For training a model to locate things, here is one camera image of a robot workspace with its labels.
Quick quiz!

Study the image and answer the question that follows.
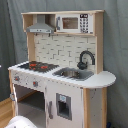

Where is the black toy faucet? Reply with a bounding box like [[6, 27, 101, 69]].
[[77, 50, 95, 70]]

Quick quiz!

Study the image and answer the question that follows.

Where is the left red stove knob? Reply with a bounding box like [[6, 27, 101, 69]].
[[14, 76, 20, 81]]

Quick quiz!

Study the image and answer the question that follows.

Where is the metal toy sink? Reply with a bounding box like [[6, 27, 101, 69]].
[[53, 67, 93, 81]]

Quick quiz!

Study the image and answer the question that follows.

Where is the wooden toy kitchen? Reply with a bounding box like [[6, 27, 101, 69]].
[[9, 10, 116, 128]]

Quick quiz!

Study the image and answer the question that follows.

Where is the red stove knob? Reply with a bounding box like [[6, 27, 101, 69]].
[[33, 81, 38, 87], [14, 76, 20, 81]]

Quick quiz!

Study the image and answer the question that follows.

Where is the right red stove knob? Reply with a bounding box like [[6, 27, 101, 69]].
[[33, 81, 38, 87]]

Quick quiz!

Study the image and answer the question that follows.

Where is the grey range hood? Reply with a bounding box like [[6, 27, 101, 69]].
[[26, 15, 54, 34]]

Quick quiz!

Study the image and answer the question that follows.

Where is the white cabinet door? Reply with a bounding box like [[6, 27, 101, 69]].
[[46, 81, 83, 128]]

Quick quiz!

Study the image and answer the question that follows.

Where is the black toy stovetop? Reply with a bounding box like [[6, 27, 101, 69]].
[[21, 61, 57, 73]]

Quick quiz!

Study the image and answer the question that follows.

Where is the toy microwave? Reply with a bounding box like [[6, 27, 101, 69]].
[[56, 14, 93, 34]]

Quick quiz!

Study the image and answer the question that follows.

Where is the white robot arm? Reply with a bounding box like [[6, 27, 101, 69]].
[[5, 116, 37, 128]]

